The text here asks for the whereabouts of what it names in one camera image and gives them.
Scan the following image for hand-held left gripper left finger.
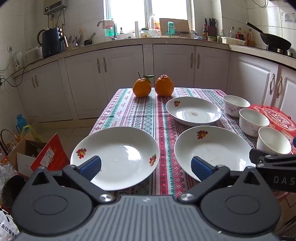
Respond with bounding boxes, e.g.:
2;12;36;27
29;156;116;205

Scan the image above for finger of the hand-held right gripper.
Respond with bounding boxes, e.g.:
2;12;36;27
249;148;296;168

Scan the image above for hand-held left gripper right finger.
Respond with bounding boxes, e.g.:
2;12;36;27
177;156;264;204

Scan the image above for white bowl pink floral print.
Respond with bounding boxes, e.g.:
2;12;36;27
223;95;251;117
239;108;270;137
256;126;292;155

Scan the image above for white plate one fruit print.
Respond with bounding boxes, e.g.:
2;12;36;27
174;126;257;182

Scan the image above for white plate two fruit prints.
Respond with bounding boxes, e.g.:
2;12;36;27
70;126;160;191

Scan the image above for white plate with brown stain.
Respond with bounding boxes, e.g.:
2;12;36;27
166;97;222;127

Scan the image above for red gift box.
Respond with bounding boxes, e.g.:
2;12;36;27
248;104;296;154

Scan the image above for red cardboard box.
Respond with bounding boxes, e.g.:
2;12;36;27
30;133;70;172

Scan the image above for yellow green bag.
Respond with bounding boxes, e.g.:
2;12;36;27
22;125;43;142

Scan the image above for open brown cardboard box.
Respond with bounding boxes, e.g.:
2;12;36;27
7;132;54;176

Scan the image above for patterned red green tablecloth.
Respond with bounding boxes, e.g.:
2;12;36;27
89;87;262;197

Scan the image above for black bucket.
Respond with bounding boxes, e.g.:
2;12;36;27
1;175;26;207

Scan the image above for blue plastic bottle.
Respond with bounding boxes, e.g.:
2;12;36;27
16;114;25;133

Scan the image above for bumpy orange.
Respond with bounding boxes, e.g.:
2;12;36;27
154;74;174;97

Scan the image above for orange with stem and leaf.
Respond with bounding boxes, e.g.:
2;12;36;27
132;71;156;98

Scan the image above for white printed bag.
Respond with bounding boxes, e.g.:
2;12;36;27
0;206;19;241

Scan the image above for white kitchen cabinets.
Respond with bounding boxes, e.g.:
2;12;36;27
14;37;296;123

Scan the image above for black wok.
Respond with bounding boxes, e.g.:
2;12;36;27
246;22;292;52

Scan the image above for white plastic tray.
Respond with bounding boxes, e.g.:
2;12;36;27
221;37;245;46

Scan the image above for dark mortar with pestle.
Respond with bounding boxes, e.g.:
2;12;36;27
84;32;97;46

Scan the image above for white countertop appliance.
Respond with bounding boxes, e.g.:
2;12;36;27
24;46;43;62

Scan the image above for utensil holder with utensils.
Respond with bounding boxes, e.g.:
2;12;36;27
66;28;84;49

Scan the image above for dark blue air fryer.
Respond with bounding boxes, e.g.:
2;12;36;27
41;27;66;58

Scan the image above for metal kitchen faucet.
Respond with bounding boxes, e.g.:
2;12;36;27
97;20;118;41

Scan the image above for knife block with knives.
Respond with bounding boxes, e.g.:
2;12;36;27
207;18;217;37

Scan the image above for brown cardboard sheet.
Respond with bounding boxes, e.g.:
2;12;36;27
159;18;190;36

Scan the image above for kitchen window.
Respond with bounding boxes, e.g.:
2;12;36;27
104;0;193;33

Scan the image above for white water heater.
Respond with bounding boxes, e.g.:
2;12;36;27
43;0;68;15

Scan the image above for black power cable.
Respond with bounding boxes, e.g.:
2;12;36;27
0;54;44;88

